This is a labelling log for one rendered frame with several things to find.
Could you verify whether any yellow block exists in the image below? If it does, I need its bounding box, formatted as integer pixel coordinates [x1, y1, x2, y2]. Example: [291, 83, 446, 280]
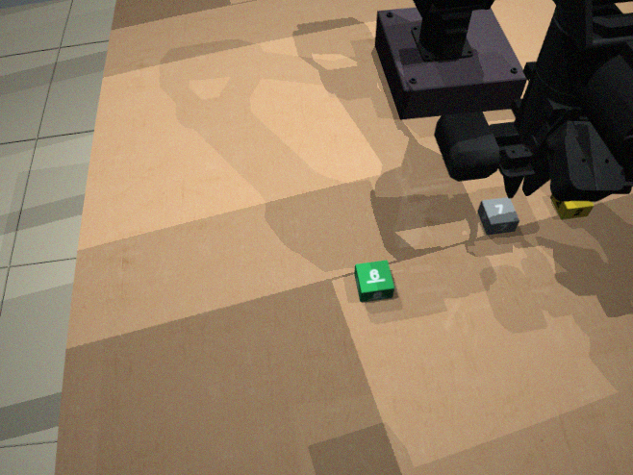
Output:
[550, 194, 594, 220]

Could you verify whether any green block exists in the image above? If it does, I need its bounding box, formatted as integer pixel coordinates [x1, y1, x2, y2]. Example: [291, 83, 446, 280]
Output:
[354, 260, 394, 303]

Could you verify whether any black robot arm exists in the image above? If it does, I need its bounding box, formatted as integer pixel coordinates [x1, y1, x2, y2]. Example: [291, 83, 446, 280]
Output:
[411, 0, 633, 202]

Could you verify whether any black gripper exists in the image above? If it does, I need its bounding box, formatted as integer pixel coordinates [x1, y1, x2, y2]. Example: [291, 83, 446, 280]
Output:
[434, 61, 580, 199]

